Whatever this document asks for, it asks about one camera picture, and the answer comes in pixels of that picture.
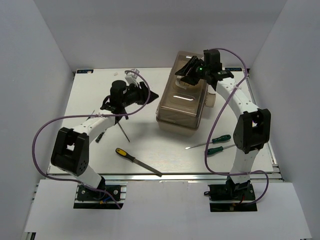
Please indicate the black handled awl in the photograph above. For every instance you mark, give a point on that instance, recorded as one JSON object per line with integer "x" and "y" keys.
{"x": 123, "y": 131}

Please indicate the green screwdriver short shaft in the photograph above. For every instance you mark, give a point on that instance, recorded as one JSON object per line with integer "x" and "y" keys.
{"x": 215, "y": 150}

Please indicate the beige plastic toolbox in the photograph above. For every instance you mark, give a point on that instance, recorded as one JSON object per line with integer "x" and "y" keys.
{"x": 181, "y": 105}

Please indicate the yellow black handled file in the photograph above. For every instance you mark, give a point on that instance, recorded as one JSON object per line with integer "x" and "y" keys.
{"x": 132, "y": 159}

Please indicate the green screwdriver long shaft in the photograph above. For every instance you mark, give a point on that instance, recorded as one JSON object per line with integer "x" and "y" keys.
{"x": 220, "y": 139}

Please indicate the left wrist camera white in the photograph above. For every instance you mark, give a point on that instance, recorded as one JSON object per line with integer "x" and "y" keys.
{"x": 131, "y": 76}

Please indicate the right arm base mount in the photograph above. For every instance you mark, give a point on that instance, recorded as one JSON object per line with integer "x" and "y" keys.
{"x": 222, "y": 200}

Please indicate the blue label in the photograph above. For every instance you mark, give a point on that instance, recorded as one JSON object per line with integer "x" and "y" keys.
{"x": 234, "y": 69}
{"x": 84, "y": 71}

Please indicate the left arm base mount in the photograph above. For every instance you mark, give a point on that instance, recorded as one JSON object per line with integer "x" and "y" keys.
{"x": 87, "y": 199}

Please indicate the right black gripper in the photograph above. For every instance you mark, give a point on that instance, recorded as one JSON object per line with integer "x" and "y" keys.
{"x": 192, "y": 63}

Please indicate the small green precision screwdriver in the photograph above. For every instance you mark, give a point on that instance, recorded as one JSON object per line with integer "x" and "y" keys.
{"x": 98, "y": 139}

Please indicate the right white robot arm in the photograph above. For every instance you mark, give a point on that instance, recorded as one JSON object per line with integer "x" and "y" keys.
{"x": 252, "y": 130}

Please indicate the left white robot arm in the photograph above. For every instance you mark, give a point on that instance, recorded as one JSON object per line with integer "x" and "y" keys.
{"x": 72, "y": 145}

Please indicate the blue label right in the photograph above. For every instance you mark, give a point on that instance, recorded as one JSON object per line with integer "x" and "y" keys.
{"x": 234, "y": 69}

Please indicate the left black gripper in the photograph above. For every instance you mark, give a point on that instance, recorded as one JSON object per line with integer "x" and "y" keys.
{"x": 143, "y": 93}

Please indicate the blue label left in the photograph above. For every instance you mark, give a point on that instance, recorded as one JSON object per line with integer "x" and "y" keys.
{"x": 84, "y": 71}

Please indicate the aluminium table edge rail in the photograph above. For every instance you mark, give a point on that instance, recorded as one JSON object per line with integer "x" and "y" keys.
{"x": 273, "y": 176}

